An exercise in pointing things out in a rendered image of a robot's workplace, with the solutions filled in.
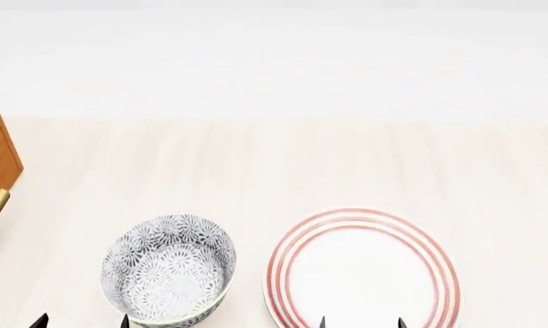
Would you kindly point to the grey floral patterned bowl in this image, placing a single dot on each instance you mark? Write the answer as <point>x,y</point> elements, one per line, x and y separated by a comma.
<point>169,273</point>

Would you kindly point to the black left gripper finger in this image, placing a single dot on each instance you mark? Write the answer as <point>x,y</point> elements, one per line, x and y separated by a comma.
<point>40,322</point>
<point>125,322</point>

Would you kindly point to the white plate with red rings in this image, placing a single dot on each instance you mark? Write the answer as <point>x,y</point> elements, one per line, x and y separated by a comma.
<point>360,273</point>

